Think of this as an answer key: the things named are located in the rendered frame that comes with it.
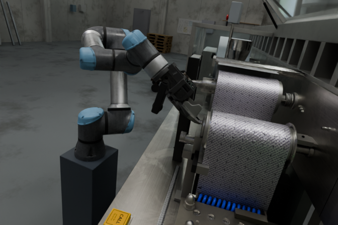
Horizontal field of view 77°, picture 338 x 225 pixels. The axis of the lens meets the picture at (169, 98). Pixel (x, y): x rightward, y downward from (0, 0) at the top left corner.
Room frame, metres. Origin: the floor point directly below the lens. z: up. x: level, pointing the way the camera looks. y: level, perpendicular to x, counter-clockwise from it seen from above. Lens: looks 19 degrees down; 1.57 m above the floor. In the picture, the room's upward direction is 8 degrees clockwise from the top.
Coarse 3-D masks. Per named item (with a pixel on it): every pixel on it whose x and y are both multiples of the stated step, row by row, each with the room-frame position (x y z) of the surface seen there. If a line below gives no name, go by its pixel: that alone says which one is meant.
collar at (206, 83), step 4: (204, 80) 0.89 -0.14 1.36; (208, 80) 0.89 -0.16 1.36; (212, 80) 0.89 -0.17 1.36; (216, 80) 0.89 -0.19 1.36; (204, 84) 0.88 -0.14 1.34; (208, 84) 0.88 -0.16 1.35; (212, 84) 0.88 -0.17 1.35; (204, 88) 0.88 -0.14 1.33; (208, 88) 0.88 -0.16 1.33; (212, 88) 0.87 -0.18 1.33; (208, 92) 0.89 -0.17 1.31; (212, 92) 0.88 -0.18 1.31
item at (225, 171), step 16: (208, 160) 0.59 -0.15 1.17; (224, 160) 0.58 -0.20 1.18; (240, 160) 0.57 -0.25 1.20; (208, 176) 0.59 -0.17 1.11; (224, 176) 0.58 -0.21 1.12; (240, 176) 0.57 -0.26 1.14; (256, 176) 0.56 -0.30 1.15; (272, 176) 0.56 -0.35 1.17; (208, 192) 0.59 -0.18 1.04; (224, 192) 0.58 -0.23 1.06; (240, 192) 0.57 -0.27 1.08; (256, 192) 0.56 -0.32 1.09; (272, 192) 0.55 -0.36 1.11; (256, 208) 0.56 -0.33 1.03
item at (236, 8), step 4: (232, 4) 1.17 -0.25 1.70; (236, 4) 1.16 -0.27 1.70; (240, 4) 1.15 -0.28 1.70; (232, 8) 1.17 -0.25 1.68; (236, 8) 1.16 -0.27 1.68; (240, 8) 1.15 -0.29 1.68; (232, 12) 1.16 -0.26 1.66; (236, 12) 1.16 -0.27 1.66; (240, 12) 1.18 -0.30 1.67; (228, 16) 1.20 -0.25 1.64; (232, 16) 1.16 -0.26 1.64; (236, 16) 1.15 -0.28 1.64; (240, 16) 1.20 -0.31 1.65; (228, 20) 1.17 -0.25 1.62; (232, 20) 1.16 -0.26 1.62; (236, 20) 1.15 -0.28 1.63
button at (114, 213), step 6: (114, 210) 0.57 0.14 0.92; (120, 210) 0.58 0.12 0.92; (108, 216) 0.55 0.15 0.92; (114, 216) 0.55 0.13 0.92; (120, 216) 0.55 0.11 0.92; (126, 216) 0.55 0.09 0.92; (108, 222) 0.52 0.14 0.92; (114, 222) 0.53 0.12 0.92; (120, 222) 0.53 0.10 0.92; (126, 222) 0.53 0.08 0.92
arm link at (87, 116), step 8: (80, 112) 0.91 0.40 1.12; (88, 112) 0.91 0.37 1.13; (96, 112) 0.91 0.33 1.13; (104, 112) 0.94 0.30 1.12; (80, 120) 0.87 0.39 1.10; (88, 120) 0.86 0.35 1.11; (96, 120) 0.88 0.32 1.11; (104, 120) 0.90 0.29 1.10; (80, 128) 0.87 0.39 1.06; (88, 128) 0.86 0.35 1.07; (96, 128) 0.88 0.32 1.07; (104, 128) 0.89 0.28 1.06; (80, 136) 0.87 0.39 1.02; (88, 136) 0.86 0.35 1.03; (96, 136) 0.88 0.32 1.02
